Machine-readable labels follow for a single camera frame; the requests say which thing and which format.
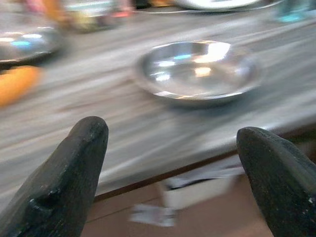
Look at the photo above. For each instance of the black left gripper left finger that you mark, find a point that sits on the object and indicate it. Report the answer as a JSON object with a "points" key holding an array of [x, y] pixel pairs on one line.
{"points": [[61, 185]]}

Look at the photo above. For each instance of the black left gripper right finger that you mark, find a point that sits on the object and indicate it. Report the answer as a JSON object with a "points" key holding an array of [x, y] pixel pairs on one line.
{"points": [[279, 185]]}

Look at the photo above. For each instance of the small steel bowl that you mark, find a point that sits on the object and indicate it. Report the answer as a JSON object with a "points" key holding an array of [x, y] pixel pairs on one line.
{"points": [[197, 74]]}

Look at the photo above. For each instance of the white box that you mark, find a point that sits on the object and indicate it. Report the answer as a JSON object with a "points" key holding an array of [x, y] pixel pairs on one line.
{"points": [[197, 192]]}

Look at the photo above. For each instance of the white paper label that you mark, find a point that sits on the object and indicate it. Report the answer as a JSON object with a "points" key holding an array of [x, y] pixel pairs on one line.
{"points": [[153, 214]]}

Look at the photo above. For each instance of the steel tongs orange tips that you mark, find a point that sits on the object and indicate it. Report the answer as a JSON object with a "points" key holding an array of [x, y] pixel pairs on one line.
{"points": [[17, 84]]}

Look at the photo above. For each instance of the large steel bowl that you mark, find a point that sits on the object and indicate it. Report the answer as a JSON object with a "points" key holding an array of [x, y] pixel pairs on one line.
{"points": [[24, 47]]}

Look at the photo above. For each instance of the glass container grey lid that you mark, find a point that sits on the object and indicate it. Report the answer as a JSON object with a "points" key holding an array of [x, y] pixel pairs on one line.
{"points": [[93, 17]]}

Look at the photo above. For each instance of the orange squeeze bottle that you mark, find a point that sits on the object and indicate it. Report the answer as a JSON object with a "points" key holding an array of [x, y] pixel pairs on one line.
{"points": [[55, 10]]}

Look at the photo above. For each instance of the clear water bottle teal cap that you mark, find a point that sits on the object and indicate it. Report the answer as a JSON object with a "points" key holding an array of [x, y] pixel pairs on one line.
{"points": [[293, 10]]}

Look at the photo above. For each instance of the clear bottle pink cap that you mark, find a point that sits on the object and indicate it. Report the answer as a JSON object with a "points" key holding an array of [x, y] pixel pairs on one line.
{"points": [[123, 7]]}

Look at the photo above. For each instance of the white kitchen machine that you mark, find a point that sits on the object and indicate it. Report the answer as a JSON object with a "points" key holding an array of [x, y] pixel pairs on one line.
{"points": [[222, 3]]}

